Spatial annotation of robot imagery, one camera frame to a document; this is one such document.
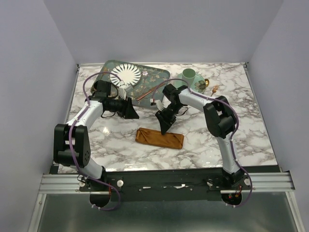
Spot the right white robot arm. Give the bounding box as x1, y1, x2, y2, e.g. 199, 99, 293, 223
155, 84, 244, 189

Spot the teal floral serving tray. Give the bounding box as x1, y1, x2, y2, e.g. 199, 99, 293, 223
97, 60, 170, 109

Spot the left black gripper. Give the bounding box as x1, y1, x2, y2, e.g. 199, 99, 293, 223
106, 95, 140, 119

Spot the white black striped plate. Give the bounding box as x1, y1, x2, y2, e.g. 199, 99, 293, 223
111, 63, 141, 86

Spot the gold spoon with flower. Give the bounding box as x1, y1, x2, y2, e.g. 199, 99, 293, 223
195, 79, 210, 93

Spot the copper fork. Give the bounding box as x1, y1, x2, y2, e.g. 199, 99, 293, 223
211, 85, 219, 96

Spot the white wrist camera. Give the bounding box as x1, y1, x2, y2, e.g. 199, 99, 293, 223
154, 100, 165, 111
118, 84, 133, 100

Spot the mint green cup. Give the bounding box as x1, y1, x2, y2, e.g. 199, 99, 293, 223
182, 68, 196, 87

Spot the orange-brown cloth napkin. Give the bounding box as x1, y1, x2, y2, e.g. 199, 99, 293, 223
135, 128, 184, 149

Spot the copper table knife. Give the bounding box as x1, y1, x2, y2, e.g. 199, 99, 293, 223
136, 87, 156, 101

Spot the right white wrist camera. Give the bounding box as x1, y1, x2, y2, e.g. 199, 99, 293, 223
154, 100, 165, 111

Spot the aluminium frame rail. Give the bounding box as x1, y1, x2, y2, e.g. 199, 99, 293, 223
39, 172, 295, 195

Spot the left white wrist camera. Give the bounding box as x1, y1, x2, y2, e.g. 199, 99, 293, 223
118, 84, 133, 100

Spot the mint green saucer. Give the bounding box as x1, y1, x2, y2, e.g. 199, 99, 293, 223
175, 70, 207, 93

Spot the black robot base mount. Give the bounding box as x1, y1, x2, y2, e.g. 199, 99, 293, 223
80, 168, 251, 203

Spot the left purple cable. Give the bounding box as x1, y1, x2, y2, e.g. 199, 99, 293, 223
68, 72, 126, 212

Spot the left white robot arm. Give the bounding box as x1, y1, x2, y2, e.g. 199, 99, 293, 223
54, 80, 139, 191

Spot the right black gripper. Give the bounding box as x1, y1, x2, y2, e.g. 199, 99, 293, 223
154, 103, 183, 135

